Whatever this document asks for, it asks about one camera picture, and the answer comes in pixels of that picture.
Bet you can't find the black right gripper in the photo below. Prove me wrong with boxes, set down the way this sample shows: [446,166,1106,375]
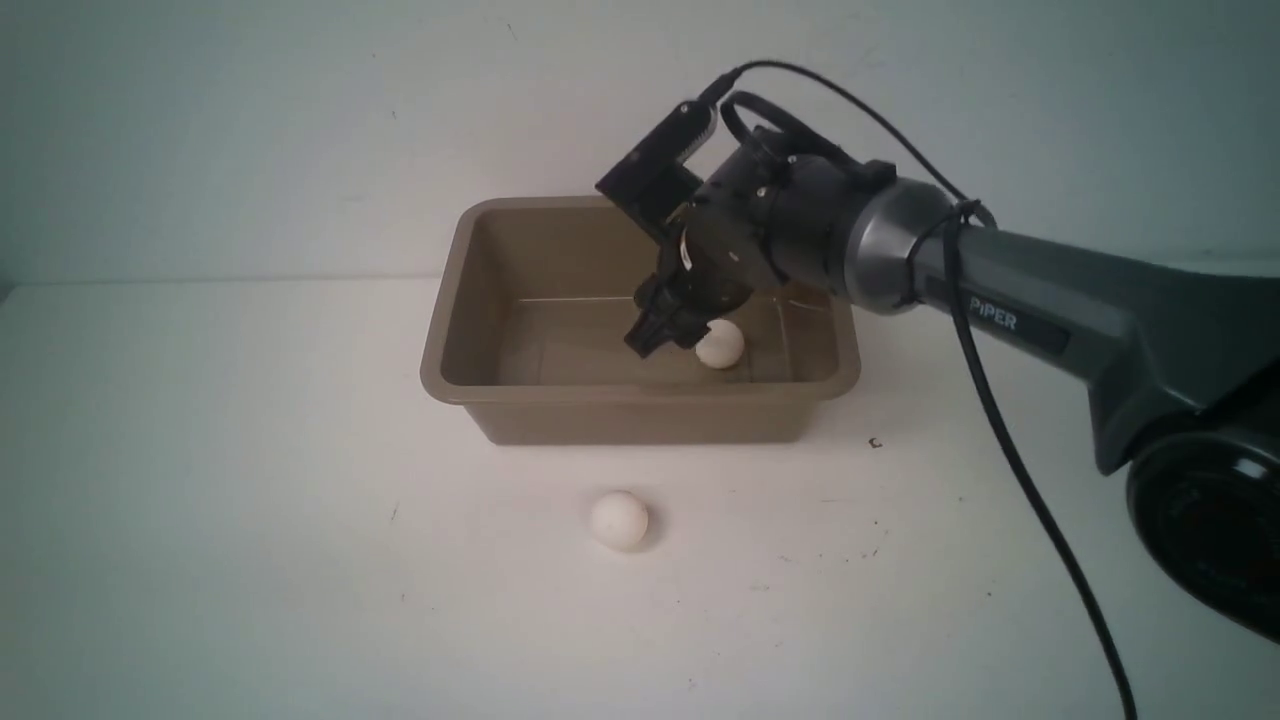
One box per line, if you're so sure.
[623,232,754,357]

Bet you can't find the white ping-pong ball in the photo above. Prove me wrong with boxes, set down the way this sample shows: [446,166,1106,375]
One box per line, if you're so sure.
[694,318,746,370]
[588,491,650,552]

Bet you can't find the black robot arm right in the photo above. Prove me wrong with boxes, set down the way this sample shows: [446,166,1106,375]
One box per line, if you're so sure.
[596,128,1277,641]

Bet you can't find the tan plastic storage bin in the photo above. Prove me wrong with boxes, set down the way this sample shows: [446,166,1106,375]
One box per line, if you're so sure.
[420,196,861,446]

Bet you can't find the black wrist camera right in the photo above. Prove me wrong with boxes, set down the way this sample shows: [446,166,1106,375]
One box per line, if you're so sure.
[595,99,717,246]

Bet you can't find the black camera cable right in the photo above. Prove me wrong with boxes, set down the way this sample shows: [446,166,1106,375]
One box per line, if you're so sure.
[700,60,1140,720]

